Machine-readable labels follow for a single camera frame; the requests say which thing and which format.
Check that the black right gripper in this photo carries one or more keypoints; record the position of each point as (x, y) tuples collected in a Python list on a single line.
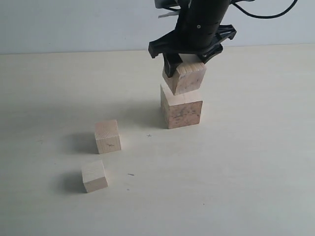
[(171, 45)]

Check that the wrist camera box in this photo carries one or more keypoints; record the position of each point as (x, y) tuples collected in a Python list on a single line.
[(173, 6)]

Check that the smallest wooden cube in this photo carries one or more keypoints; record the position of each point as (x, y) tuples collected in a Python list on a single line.
[(93, 176)]

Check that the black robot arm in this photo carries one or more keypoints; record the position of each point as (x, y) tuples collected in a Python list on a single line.
[(198, 31)]

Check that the second largest wooden cube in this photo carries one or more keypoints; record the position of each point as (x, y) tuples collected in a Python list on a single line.
[(187, 77)]

